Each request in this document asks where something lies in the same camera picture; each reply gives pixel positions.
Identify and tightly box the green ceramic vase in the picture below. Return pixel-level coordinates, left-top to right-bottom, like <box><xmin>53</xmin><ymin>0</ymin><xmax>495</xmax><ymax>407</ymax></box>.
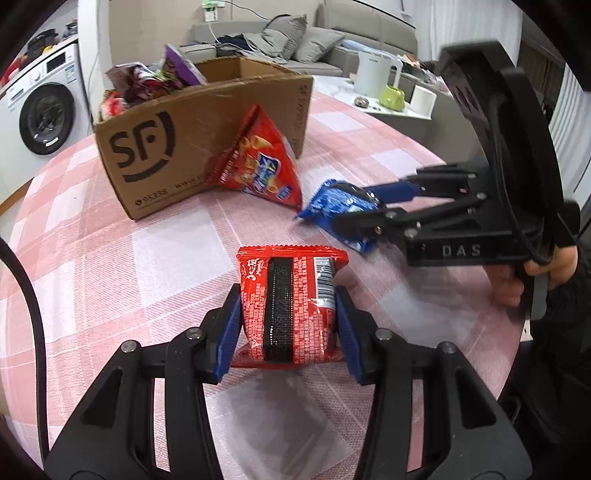
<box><xmin>379</xmin><ymin>84</ymin><xmax>407</xmax><ymax>112</ymax></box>

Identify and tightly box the white curtain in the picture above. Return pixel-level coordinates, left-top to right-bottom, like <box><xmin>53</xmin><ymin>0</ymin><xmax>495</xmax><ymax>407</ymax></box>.
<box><xmin>551</xmin><ymin>62</ymin><xmax>591</xmax><ymax>195</ymax></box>

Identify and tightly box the dark maroon snack packet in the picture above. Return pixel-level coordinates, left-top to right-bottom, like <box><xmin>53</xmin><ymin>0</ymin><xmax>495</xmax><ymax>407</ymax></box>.
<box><xmin>105</xmin><ymin>62</ymin><xmax>178</xmax><ymax>102</ymax></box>

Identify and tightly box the person's right hand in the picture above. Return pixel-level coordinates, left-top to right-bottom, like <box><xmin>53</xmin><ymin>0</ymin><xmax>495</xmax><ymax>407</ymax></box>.
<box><xmin>489</xmin><ymin>244</ymin><xmax>580</xmax><ymax>308</ymax></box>

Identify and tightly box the white red-edged snack packet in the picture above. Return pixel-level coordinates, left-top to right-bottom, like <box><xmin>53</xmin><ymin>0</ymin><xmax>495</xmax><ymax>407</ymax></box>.
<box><xmin>99</xmin><ymin>90</ymin><xmax>132</xmax><ymax>121</ymax></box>

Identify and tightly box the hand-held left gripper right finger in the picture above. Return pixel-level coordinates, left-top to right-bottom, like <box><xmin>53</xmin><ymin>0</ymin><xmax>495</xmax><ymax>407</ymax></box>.
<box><xmin>333</xmin><ymin>286</ymin><xmax>532</xmax><ymax>480</ymax></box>

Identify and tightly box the white electric kettle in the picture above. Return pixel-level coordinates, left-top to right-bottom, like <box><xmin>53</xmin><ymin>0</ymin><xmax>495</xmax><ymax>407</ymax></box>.
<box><xmin>355</xmin><ymin>50</ymin><xmax>403</xmax><ymax>95</ymax></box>

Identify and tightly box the person's right forearm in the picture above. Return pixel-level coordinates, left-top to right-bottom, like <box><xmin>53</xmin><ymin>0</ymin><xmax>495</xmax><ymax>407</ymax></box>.
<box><xmin>522</xmin><ymin>272</ymin><xmax>591</xmax><ymax>444</ymax></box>

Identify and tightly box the dark grey cushion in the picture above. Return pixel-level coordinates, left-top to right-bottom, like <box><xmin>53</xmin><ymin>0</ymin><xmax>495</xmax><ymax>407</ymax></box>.
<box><xmin>261</xmin><ymin>14</ymin><xmax>308</xmax><ymax>61</ymax></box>

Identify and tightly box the pile of clothes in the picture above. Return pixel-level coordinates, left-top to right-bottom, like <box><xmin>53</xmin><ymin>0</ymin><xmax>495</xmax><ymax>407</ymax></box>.
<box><xmin>215</xmin><ymin>32</ymin><xmax>287</xmax><ymax>63</ymax></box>

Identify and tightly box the white paper roll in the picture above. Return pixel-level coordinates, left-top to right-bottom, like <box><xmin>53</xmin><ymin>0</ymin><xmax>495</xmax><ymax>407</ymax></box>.
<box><xmin>410</xmin><ymin>84</ymin><xmax>437</xmax><ymax>120</ymax></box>

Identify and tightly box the light grey cushion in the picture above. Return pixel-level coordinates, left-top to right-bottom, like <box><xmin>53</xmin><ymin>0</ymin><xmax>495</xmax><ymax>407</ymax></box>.
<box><xmin>293</xmin><ymin>28</ymin><xmax>347</xmax><ymax>64</ymax></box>

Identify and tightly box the red triangular snack bag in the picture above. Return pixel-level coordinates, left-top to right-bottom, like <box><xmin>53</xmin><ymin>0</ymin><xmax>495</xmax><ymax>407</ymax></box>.
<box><xmin>203</xmin><ymin>105</ymin><xmax>303</xmax><ymax>208</ymax></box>

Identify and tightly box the white washing machine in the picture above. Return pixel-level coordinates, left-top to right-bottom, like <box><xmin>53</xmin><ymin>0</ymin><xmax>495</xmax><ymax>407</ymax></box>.
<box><xmin>0</xmin><ymin>37</ymin><xmax>90</xmax><ymax>160</ymax></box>

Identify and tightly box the brown cardboard box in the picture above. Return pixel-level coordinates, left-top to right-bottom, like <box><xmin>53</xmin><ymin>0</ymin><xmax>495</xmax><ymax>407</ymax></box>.
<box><xmin>93</xmin><ymin>55</ymin><xmax>315</xmax><ymax>221</ymax></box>

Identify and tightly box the red black-striped snack packet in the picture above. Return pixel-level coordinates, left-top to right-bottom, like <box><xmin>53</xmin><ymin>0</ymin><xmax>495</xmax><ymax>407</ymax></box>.
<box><xmin>231</xmin><ymin>244</ymin><xmax>349</xmax><ymax>369</ymax></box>

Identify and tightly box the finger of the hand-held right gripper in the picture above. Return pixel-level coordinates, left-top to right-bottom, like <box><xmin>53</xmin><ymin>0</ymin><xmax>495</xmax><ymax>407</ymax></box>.
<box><xmin>365</xmin><ymin>166</ymin><xmax>481</xmax><ymax>206</ymax></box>
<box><xmin>332</xmin><ymin>191</ymin><xmax>490</xmax><ymax>250</ymax></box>

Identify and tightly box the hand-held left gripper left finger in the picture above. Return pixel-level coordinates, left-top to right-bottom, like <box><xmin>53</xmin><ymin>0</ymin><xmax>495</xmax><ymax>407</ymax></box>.
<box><xmin>44</xmin><ymin>284</ymin><xmax>245</xmax><ymax>480</ymax></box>

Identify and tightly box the purple snack packet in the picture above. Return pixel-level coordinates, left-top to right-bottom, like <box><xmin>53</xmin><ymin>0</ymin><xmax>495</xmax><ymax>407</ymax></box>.
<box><xmin>164</xmin><ymin>44</ymin><xmax>208</xmax><ymax>88</ymax></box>

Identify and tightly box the grey sofa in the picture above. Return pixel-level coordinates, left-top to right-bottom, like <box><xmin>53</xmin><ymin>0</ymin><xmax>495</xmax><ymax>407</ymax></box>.
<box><xmin>178</xmin><ymin>0</ymin><xmax>419</xmax><ymax>79</ymax></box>

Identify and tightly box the marble coffee table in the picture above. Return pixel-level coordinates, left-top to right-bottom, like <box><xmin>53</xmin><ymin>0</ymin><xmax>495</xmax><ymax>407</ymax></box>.
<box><xmin>305</xmin><ymin>69</ymin><xmax>455</xmax><ymax>158</ymax></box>

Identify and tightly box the black cable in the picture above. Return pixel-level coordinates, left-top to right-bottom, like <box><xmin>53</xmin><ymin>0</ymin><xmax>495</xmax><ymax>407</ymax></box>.
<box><xmin>0</xmin><ymin>237</ymin><xmax>49</xmax><ymax>462</ymax></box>

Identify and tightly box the blue cookie packet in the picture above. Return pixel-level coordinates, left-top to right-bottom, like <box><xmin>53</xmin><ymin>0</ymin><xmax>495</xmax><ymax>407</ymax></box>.
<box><xmin>295</xmin><ymin>179</ymin><xmax>384</xmax><ymax>254</ymax></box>

